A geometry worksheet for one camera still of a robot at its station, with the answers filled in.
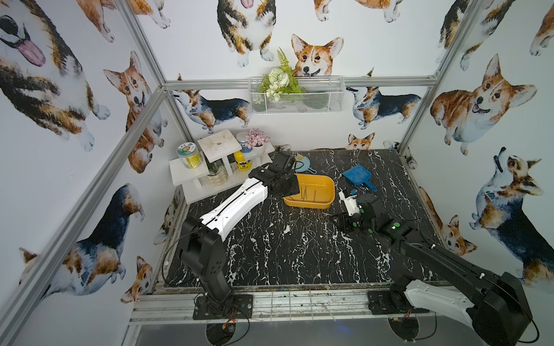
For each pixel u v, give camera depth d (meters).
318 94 0.93
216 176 1.01
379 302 0.73
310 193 1.05
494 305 0.39
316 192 1.06
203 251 0.44
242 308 0.73
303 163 1.19
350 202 0.72
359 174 1.13
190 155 0.90
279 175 0.63
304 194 1.03
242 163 1.07
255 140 0.92
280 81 0.78
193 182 1.02
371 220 0.61
